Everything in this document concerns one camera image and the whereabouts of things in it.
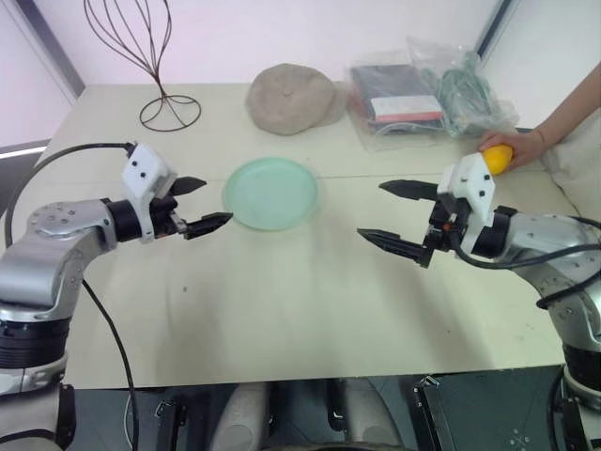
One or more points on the person's bare hand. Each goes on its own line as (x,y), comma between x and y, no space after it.
(526,145)

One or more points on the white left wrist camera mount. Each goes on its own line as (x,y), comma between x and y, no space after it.
(141,174)

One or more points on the clear bag with black package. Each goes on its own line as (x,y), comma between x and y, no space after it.
(394,94)

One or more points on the light green round plate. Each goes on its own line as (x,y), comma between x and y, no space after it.
(270,195)

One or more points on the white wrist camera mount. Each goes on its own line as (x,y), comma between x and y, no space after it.
(474,188)
(141,174)

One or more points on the black equipment case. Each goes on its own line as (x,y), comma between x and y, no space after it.
(488,413)
(188,418)

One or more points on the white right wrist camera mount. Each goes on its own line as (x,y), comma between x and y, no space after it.
(474,188)

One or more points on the person's bare forearm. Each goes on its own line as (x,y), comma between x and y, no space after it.
(573,108)

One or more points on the grey rounded shape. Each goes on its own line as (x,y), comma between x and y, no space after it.
(371,413)
(241,418)

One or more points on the grey window frame post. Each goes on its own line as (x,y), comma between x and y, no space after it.
(51,51)
(493,28)

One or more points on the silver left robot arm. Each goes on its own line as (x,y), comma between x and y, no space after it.
(47,263)

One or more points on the beige flat cap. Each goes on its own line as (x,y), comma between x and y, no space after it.
(291,98)

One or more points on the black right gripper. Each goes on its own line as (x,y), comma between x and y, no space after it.
(446,225)

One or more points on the yellow lemon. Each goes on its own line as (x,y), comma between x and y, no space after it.
(498,160)

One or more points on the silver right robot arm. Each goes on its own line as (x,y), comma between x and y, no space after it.
(554,239)

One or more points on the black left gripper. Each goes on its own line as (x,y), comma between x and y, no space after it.
(164,218)

